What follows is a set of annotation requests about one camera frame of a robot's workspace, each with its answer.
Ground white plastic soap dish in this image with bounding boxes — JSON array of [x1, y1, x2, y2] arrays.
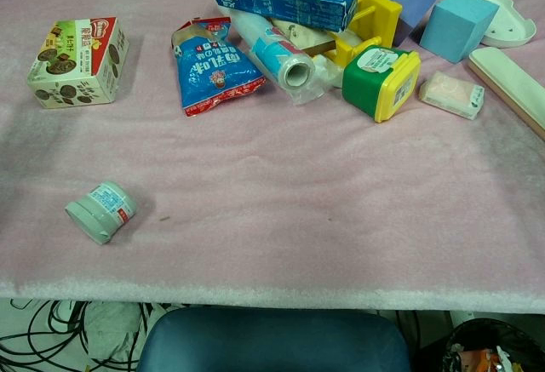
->
[[462, 0, 537, 49]]

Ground light blue foam cube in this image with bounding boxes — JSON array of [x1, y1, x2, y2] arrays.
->
[[419, 0, 500, 65]]

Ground black trash bin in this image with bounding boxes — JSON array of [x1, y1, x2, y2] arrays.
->
[[440, 318, 545, 372]]

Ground blue chair backrest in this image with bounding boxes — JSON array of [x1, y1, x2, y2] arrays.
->
[[135, 306, 411, 372]]

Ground pale green small jar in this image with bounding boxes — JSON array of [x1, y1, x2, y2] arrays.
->
[[64, 180, 139, 246]]

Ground chocolate wafer cookie box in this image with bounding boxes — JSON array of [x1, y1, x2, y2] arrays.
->
[[26, 16, 130, 110]]

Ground purple foam cube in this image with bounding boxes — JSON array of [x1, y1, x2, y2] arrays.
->
[[381, 0, 441, 48]]

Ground plastic bag roll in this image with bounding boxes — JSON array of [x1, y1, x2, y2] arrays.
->
[[220, 4, 330, 107]]

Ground pink foam table mat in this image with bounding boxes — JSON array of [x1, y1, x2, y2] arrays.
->
[[0, 0, 545, 313]]

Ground yellow plastic rack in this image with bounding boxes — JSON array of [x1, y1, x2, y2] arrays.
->
[[301, 0, 404, 66]]

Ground black cables bundle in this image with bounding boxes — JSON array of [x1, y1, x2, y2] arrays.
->
[[0, 298, 148, 372]]

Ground blue milk candy bag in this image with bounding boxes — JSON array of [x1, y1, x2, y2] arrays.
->
[[171, 17, 267, 118]]

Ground cream paper package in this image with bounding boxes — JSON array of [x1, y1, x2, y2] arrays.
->
[[269, 17, 336, 56]]

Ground green yellow lidded container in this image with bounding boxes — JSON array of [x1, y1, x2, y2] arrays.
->
[[341, 45, 422, 123]]

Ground pink tissue packet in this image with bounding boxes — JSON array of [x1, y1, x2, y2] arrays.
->
[[419, 71, 485, 121]]

